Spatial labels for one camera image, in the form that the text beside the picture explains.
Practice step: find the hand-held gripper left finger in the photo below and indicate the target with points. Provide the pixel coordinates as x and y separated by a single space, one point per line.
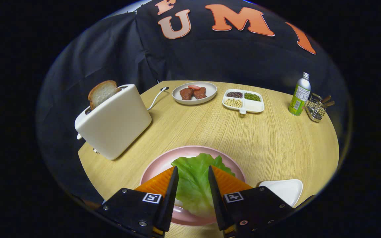
169 201

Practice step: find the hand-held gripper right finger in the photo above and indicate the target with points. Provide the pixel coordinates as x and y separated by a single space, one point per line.
217 201

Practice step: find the toasted bread slice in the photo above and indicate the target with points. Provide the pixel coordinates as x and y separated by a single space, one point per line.
102 93

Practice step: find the green lettuce leaf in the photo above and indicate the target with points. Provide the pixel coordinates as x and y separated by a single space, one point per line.
193 185

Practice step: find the pink plate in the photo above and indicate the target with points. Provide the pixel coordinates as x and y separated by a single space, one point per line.
159 165

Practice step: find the white shell-shaped dish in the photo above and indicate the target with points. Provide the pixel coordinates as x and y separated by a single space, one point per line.
284 191

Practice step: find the white toaster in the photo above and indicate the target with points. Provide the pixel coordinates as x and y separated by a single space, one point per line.
114 125

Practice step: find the pile of soybeans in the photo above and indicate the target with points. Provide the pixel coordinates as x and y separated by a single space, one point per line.
233 103

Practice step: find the white divided dish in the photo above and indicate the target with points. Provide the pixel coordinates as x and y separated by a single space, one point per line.
253 106

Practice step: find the pile of red beans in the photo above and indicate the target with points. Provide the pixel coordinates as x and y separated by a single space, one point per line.
234 95

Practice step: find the brown meat piece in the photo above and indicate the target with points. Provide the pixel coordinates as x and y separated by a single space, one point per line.
186 94
199 93

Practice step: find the pile of green beans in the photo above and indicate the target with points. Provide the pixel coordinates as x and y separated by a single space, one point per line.
252 97

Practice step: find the white round plate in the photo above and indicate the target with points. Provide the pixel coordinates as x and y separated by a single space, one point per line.
210 88

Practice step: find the red sausage slice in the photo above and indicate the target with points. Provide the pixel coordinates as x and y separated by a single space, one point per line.
194 87

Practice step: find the green label metal bottle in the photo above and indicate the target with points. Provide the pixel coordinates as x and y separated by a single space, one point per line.
299 97

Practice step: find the black backdrop cloth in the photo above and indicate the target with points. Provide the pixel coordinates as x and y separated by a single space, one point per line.
243 56

